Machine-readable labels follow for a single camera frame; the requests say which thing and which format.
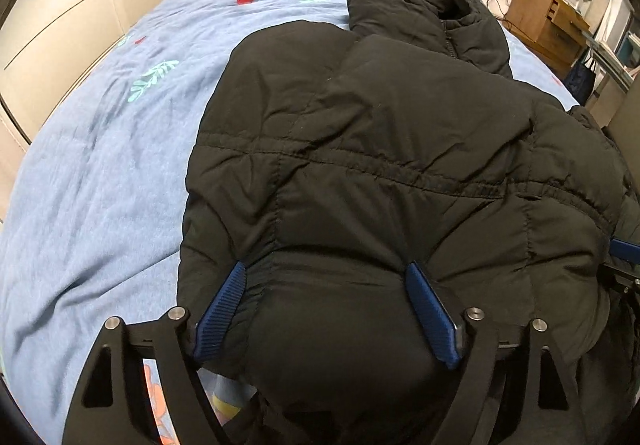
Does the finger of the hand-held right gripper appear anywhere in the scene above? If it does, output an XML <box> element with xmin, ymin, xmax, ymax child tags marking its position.
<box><xmin>600</xmin><ymin>236</ymin><xmax>640</xmax><ymax>321</ymax></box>

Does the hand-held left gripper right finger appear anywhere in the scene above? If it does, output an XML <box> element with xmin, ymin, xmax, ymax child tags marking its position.
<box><xmin>405</xmin><ymin>261</ymin><xmax>591</xmax><ymax>445</ymax></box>

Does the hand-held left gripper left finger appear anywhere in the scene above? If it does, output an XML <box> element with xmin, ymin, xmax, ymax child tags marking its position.
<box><xmin>61</xmin><ymin>261</ymin><xmax>248</xmax><ymax>445</ymax></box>

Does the black puffer jacket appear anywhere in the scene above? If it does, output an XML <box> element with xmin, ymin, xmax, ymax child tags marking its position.
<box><xmin>177</xmin><ymin>0</ymin><xmax>640</xmax><ymax>445</ymax></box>

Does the dark blue bag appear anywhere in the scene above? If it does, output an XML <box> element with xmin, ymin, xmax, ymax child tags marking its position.
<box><xmin>565</xmin><ymin>56</ymin><xmax>598</xmax><ymax>102</ymax></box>

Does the white desk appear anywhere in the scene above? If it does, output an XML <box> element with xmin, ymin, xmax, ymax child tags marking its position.
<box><xmin>582</xmin><ymin>0</ymin><xmax>640</xmax><ymax>126</ymax></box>

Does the blue printed bed sheet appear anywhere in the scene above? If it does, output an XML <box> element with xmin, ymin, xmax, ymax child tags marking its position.
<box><xmin>0</xmin><ymin>0</ymin><xmax>583</xmax><ymax>445</ymax></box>

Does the wooden cabinet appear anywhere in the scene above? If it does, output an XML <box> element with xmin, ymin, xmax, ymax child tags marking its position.
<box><xmin>506</xmin><ymin>0</ymin><xmax>592</xmax><ymax>67</ymax></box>

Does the white wardrobe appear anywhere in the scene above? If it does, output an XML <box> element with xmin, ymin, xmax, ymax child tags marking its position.
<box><xmin>0</xmin><ymin>0</ymin><xmax>211</xmax><ymax>161</ymax></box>

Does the black cable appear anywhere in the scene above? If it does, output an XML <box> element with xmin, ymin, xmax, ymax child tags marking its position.
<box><xmin>484</xmin><ymin>0</ymin><xmax>508</xmax><ymax>28</ymax></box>

